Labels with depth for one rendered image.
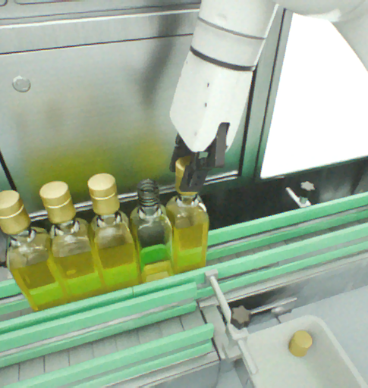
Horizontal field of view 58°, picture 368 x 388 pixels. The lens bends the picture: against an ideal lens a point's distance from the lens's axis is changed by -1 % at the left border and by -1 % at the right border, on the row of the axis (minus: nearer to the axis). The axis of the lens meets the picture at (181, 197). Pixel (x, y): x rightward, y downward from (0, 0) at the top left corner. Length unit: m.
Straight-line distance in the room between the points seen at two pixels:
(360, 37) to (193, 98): 0.18
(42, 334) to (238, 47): 0.47
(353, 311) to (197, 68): 0.65
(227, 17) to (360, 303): 0.70
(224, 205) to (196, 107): 0.43
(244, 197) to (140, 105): 0.37
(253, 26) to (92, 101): 0.26
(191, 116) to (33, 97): 0.23
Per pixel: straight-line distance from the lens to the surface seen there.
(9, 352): 0.61
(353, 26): 0.41
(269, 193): 0.82
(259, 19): 0.36
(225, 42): 0.36
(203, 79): 0.37
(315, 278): 0.73
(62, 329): 0.56
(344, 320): 0.84
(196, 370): 0.59
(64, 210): 0.44
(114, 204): 0.44
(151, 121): 0.55
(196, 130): 0.37
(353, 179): 0.97
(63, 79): 0.50
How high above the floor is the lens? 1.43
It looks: 42 degrees down
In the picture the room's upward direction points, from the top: straight up
